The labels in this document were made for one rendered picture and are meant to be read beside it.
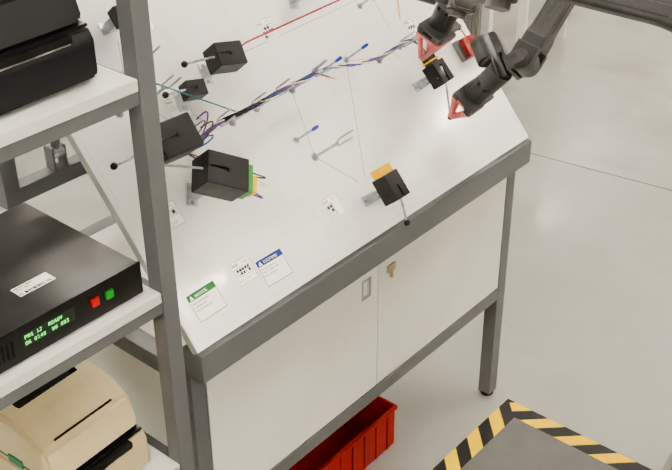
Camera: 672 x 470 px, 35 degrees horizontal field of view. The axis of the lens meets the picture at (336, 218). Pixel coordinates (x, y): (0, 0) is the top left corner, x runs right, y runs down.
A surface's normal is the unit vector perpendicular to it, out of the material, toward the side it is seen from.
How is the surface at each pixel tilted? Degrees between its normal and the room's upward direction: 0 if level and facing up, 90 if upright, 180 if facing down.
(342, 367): 90
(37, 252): 0
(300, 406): 90
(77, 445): 72
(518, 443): 0
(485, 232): 90
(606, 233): 0
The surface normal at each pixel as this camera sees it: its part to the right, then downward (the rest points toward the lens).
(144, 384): -0.65, 0.40
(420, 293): 0.76, 0.32
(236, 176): 0.58, -0.30
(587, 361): 0.00, -0.86
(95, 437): 0.76, 0.02
